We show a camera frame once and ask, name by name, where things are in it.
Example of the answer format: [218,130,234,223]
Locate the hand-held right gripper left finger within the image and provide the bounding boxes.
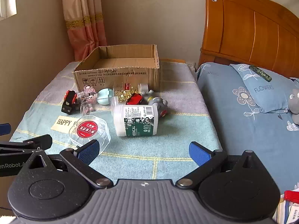
[17,139,112,190]

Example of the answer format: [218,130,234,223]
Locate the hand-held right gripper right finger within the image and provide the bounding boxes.
[175,141,269,189]

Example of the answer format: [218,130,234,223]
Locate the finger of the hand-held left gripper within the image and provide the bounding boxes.
[0,134,53,156]
[0,123,12,136]

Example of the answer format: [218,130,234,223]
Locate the clear round box red label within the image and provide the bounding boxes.
[70,115,112,156]

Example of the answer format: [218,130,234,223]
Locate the black red toy car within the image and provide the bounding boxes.
[61,90,81,115]

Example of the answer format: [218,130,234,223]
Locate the white bottle with green label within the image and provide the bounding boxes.
[112,97,161,137]

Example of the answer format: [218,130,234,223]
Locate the grey cat toy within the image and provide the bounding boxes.
[141,90,169,118]

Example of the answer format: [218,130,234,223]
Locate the cardboard box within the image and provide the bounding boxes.
[72,44,161,93]

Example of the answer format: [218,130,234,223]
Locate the blue flowered bed sheet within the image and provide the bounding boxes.
[196,62,299,193]

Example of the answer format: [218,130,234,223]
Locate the pink clear figurine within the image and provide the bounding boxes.
[83,85,98,104]

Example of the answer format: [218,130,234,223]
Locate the teal egg-shaped case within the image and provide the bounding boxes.
[96,88,113,105]

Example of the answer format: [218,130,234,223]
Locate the jar of yellow capsules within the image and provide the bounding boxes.
[113,84,150,103]

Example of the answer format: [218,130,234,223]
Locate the blue flowered pillow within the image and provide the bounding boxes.
[229,63,299,115]

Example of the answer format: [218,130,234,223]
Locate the dark green patterned remote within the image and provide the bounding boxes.
[249,65,272,82]

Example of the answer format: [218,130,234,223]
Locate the red packet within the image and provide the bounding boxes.
[284,190,299,201]

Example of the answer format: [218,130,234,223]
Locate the stack of papers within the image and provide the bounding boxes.
[272,187,299,224]

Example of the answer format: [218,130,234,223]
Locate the grey plush toy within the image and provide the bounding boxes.
[287,91,299,115]

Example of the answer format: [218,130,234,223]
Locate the wooden bed headboard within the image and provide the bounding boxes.
[197,0,299,80]

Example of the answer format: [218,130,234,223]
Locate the pink curtain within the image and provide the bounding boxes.
[61,0,108,61]

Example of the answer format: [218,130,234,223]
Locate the clear charm keychain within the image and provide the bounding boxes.
[78,91,95,113]

